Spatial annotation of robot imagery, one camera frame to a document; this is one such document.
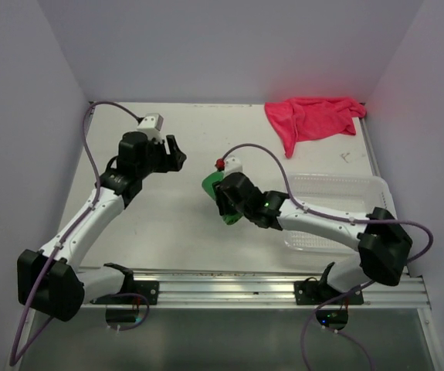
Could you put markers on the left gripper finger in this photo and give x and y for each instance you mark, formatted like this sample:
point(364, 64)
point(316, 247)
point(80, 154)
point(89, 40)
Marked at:
point(173, 147)
point(168, 162)

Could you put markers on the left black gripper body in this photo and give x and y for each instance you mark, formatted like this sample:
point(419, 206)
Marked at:
point(151, 164)

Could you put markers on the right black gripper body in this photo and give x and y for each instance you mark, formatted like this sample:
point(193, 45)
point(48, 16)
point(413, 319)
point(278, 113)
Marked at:
point(226, 207)

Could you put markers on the green towel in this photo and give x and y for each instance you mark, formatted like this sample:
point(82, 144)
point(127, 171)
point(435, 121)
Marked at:
point(230, 216)

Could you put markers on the pink towel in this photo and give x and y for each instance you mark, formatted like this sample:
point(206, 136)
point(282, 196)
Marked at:
point(301, 119)

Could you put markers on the clear plastic tray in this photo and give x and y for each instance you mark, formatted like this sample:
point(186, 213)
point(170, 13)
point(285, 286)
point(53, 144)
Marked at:
point(357, 194)

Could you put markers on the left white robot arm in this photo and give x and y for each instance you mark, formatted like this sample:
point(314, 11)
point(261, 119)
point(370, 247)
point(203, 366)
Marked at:
point(49, 279)

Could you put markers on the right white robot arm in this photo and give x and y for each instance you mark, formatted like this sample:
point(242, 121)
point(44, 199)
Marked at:
point(381, 246)

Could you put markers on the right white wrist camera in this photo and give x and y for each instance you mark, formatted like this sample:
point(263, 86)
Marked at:
point(232, 165)

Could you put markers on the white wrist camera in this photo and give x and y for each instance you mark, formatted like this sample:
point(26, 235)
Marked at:
point(151, 126)
point(232, 165)

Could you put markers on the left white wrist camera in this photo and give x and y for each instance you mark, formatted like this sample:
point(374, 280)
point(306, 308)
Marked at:
point(151, 126)

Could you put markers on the aluminium mounting rail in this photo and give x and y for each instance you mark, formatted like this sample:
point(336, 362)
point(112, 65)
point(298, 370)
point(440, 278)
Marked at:
point(192, 289)

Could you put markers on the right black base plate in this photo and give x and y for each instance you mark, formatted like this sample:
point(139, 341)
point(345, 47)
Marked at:
point(312, 292)

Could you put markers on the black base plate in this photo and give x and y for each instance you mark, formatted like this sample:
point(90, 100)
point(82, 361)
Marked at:
point(149, 289)
point(312, 292)

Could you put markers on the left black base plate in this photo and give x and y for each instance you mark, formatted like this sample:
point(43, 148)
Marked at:
point(149, 289)

